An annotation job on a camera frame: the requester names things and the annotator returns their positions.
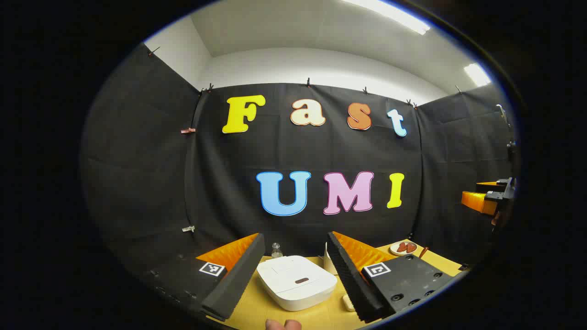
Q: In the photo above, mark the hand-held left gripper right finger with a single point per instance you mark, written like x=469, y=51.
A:
x=348, y=279

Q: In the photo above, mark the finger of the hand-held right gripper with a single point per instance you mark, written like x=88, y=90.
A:
x=487, y=185
x=477, y=201

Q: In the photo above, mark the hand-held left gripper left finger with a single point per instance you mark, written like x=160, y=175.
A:
x=238, y=275

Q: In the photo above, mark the white rice cooker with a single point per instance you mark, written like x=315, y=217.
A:
x=293, y=284

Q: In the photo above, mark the brown wooden spoon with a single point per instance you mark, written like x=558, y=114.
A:
x=423, y=251

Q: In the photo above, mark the white toaster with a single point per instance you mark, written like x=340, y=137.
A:
x=328, y=263

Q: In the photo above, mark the clear plastic bottle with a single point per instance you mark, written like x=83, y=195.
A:
x=276, y=251

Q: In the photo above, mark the white round plate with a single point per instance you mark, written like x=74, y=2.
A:
x=394, y=250

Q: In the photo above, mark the red meat slice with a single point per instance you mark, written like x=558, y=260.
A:
x=401, y=248
x=411, y=247

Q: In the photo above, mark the short ceiling light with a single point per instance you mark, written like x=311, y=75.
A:
x=477, y=74

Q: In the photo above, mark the black backdrop cloth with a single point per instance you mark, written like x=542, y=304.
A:
x=160, y=183

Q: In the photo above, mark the long ceiling light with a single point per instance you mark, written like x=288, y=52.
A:
x=394, y=13

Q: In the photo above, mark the row of small black clips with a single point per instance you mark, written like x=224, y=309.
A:
x=308, y=83

